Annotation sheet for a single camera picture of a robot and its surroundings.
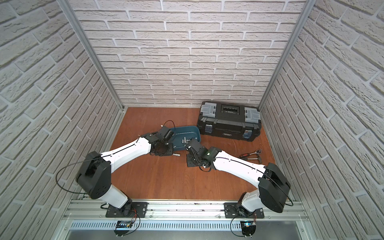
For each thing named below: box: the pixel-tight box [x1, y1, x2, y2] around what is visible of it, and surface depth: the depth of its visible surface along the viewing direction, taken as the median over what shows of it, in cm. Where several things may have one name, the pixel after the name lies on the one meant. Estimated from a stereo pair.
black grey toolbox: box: [196, 101, 262, 142], surface depth 94 cm
